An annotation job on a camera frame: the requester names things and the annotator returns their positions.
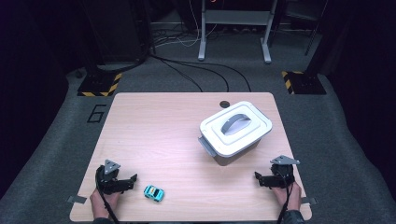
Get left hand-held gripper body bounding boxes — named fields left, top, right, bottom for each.
left=95, top=159, right=124, bottom=196

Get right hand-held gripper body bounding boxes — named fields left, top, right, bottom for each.
left=269, top=154, right=302, bottom=189

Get blue toy car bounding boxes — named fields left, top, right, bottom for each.
left=143, top=185, right=165, bottom=203

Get clear brown storage box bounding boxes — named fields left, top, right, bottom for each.
left=197, top=136, right=263, bottom=167

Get white lid with grey handle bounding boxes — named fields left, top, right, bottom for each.
left=199, top=100, right=274, bottom=158

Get person's left hand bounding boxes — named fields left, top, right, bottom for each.
left=89, top=188, right=122, bottom=220

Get person's right hand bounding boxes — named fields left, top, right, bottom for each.
left=270, top=181, right=303, bottom=213

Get dark cabinet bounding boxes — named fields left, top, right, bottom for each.
left=80, top=0, right=154, bottom=64

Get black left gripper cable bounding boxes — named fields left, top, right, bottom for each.
left=95, top=181, right=120, bottom=224

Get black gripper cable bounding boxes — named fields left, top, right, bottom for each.
left=276, top=174, right=295, bottom=224
left=95, top=181, right=120, bottom=224

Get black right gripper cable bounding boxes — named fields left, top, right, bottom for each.
left=276, top=174, right=295, bottom=224

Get black yellow striped base plate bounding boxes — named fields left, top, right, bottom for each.
left=77, top=72, right=123, bottom=97
left=281, top=70, right=327, bottom=95

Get black floor cable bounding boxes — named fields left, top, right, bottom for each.
left=150, top=54, right=204, bottom=93
left=162, top=57, right=252, bottom=93

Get white floor cables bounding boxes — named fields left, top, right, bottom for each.
left=153, top=0, right=219, bottom=49

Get grey metal stand frame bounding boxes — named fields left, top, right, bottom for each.
left=197, top=0, right=279, bottom=64

